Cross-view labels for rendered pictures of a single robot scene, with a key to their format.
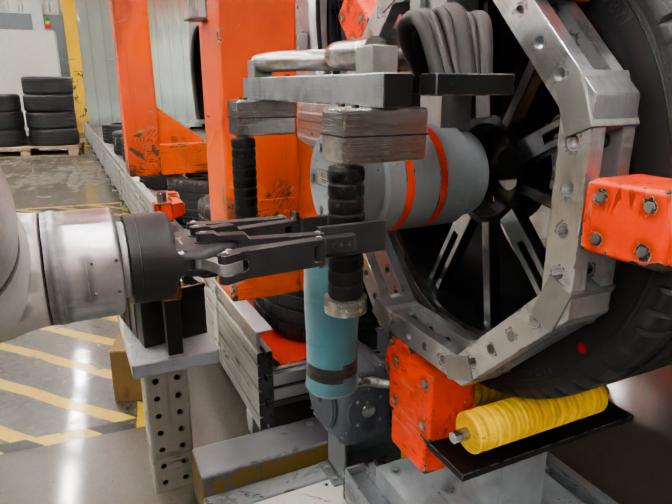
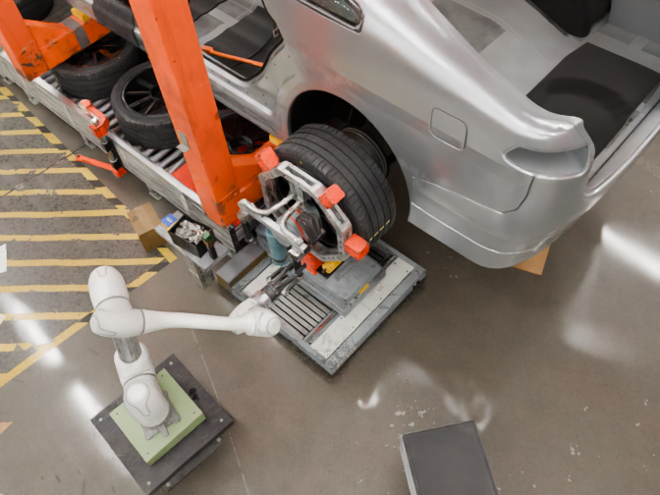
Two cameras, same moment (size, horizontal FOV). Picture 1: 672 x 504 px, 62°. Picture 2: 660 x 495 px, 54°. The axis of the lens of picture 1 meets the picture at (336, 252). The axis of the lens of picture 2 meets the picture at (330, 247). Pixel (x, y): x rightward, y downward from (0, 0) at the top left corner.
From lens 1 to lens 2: 2.56 m
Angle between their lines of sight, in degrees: 40
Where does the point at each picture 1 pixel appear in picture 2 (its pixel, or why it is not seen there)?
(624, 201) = (351, 249)
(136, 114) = (16, 38)
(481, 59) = (318, 232)
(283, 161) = (231, 179)
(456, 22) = (312, 226)
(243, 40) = (209, 155)
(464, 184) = not seen: hidden behind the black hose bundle
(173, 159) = (53, 55)
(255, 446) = (239, 262)
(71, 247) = (264, 303)
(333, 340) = (281, 253)
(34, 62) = not seen: outside the picture
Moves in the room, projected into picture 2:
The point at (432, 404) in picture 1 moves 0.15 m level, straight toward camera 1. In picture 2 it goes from (314, 263) to (320, 287)
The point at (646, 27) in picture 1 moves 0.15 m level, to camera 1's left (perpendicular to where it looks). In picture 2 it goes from (351, 209) to (319, 221)
